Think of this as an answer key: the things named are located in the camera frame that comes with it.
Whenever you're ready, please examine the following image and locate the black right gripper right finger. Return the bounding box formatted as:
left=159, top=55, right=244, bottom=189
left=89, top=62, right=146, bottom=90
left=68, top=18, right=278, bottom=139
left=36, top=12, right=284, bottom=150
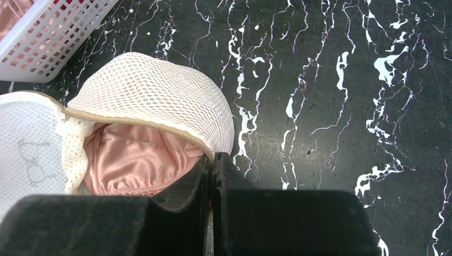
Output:
left=213, top=153, right=379, bottom=255

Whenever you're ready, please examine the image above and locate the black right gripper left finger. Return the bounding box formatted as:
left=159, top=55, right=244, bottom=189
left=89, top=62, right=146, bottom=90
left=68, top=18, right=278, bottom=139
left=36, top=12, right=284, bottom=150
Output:
left=1, top=156, right=211, bottom=255

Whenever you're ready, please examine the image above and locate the pink satin bra from bag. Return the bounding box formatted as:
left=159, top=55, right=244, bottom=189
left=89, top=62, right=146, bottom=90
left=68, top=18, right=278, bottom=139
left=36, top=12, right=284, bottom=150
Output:
left=84, top=123, right=204, bottom=196

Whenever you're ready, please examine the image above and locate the white mesh laundry bag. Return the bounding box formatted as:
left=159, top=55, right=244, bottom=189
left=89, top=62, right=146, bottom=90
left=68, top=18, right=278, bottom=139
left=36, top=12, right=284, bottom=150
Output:
left=1, top=52, right=235, bottom=217

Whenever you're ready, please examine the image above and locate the white plastic basket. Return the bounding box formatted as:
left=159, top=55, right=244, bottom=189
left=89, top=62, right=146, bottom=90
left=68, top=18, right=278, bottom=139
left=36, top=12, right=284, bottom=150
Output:
left=1, top=0, right=116, bottom=83

